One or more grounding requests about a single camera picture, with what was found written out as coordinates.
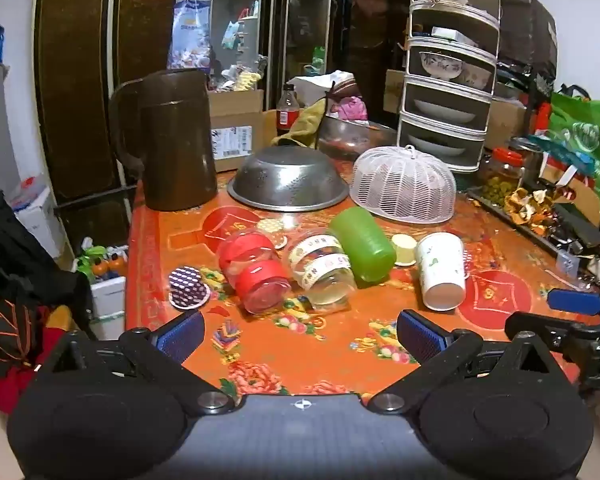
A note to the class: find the cardboard box with label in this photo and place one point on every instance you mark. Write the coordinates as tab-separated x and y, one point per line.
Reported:
232	135

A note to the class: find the small yellow-green cup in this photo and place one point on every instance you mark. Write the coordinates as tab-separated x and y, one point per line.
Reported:
404	251

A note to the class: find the red cloth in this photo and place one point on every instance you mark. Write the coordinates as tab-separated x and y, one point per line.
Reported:
10	385

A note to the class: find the white plate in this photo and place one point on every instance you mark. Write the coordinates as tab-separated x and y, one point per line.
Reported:
437	146
445	111

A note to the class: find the black clothing pile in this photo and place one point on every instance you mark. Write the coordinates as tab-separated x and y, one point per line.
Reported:
15	260

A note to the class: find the yellow cloth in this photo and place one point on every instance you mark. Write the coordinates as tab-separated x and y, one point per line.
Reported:
307	125

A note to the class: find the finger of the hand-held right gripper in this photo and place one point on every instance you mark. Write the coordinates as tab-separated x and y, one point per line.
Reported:
575	302
540	324

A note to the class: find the steel colander bowl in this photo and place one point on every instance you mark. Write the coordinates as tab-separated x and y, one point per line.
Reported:
286	175

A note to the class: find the green plastic cup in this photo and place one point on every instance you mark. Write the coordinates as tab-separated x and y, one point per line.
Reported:
362	245

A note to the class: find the cola bottle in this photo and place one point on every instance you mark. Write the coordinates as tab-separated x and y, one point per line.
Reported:
287	112

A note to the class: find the small patterned cup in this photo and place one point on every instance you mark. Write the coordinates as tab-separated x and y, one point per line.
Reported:
273	232

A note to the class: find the brown plastic pitcher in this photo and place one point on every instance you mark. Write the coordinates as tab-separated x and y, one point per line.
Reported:
175	160

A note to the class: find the glass jar with red lid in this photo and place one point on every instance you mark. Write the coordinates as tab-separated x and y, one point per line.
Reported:
502	180

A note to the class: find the blue and white snack bag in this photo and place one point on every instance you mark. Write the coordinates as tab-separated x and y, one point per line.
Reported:
190	30

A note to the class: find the white tiered dish rack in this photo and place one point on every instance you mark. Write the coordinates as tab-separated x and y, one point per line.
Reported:
452	95

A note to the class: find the white storage box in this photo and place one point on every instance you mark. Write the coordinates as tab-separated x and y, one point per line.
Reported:
37	215

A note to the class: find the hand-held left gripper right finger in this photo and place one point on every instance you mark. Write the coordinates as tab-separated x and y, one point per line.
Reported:
420	337

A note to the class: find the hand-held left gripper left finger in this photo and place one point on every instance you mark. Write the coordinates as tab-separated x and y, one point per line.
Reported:
182	336

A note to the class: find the blue patterned bowl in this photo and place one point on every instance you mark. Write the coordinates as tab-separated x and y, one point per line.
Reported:
441	66

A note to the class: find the pink plastic bag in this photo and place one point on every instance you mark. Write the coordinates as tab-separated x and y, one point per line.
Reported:
350	109

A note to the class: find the clear glass with white bands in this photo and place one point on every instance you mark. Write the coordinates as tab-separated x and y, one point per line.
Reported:
316	262

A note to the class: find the small purple dotted cup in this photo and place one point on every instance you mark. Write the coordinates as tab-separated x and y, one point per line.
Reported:
187	287

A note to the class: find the black bag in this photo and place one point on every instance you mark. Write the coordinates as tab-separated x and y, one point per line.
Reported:
527	40

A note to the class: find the green toy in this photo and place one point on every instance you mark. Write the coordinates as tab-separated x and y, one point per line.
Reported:
89	260

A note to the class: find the dried peel pile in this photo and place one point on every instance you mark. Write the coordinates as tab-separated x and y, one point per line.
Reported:
532	205

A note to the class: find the white paper cup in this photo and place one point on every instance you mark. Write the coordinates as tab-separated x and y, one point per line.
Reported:
441	270

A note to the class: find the steel basin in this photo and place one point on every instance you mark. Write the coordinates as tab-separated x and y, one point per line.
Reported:
350	140

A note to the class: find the dark wooden wardrobe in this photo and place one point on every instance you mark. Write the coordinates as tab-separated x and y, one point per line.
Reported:
80	85

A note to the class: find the orange floral tablecloth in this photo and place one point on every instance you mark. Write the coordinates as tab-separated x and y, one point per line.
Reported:
330	332

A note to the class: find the brown cardboard box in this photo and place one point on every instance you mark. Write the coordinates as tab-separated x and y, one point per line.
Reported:
505	122

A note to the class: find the floral patterned bowl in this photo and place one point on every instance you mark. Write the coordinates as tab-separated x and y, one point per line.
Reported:
479	77

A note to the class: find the white mesh food cover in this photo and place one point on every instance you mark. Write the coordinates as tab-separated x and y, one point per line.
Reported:
405	185

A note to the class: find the green shopping bag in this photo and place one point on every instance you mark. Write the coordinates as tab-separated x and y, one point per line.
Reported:
585	135

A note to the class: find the clear glass with red bands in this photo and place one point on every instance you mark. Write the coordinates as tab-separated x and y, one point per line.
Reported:
251	262

